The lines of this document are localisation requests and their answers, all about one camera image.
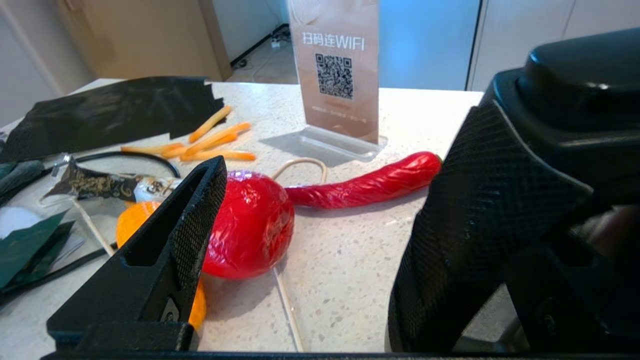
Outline thin black cable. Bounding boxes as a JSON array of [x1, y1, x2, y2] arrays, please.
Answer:
[[0, 242, 118, 307]]

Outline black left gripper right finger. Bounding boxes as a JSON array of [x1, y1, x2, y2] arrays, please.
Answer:
[[504, 239, 608, 352]]

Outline black plastic sheet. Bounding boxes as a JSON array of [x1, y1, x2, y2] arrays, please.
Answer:
[[0, 76, 226, 163]]

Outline black gold tea packet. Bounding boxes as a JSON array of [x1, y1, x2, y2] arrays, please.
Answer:
[[42, 155, 183, 203]]

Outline red toy chili pepper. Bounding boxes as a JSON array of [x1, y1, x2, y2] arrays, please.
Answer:
[[285, 151, 443, 210]]

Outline orange toy fry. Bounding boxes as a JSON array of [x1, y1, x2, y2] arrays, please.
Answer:
[[161, 134, 238, 160], [189, 105, 234, 143], [180, 150, 257, 162], [121, 143, 185, 155], [185, 122, 252, 157]]

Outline black cable loop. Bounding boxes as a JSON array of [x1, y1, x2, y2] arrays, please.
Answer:
[[75, 151, 182, 179]]

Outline black electric kettle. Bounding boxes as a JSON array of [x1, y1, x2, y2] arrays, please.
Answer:
[[387, 27, 640, 353]]

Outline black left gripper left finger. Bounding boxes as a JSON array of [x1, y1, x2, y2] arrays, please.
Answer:
[[46, 156, 228, 351]]

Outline brown wooden door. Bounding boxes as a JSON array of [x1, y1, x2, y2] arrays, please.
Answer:
[[57, 0, 233, 82]]

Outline orange toy fruit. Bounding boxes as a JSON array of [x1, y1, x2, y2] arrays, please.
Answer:
[[116, 201, 207, 331]]

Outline white kitchen cabinets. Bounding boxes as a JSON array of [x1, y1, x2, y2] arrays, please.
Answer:
[[467, 0, 640, 92]]

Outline white refrigerator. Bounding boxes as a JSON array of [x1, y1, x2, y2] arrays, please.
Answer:
[[377, 0, 483, 92]]

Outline red toy apple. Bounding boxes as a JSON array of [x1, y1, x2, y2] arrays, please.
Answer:
[[202, 170, 296, 280]]

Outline acrylic wifi QR sign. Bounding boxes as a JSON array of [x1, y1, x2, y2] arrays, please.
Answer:
[[287, 0, 388, 162]]

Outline dark green packet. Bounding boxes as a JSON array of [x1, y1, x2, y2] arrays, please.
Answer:
[[0, 210, 68, 291], [0, 160, 46, 206]]

